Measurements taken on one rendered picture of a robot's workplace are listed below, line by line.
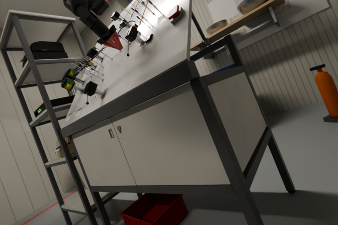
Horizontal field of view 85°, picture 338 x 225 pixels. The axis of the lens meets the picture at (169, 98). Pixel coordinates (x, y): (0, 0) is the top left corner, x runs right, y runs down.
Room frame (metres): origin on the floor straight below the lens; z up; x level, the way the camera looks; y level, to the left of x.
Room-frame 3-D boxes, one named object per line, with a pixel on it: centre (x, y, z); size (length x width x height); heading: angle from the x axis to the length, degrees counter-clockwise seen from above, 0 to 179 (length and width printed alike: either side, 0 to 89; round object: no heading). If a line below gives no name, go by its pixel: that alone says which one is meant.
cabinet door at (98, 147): (1.18, 0.55, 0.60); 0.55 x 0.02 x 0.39; 51
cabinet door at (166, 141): (0.83, 0.12, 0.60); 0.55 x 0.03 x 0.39; 51
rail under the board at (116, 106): (0.99, 0.35, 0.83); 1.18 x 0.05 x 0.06; 51
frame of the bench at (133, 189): (1.23, 0.15, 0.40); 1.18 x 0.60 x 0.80; 51
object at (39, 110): (1.65, 0.94, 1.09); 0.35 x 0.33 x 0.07; 51
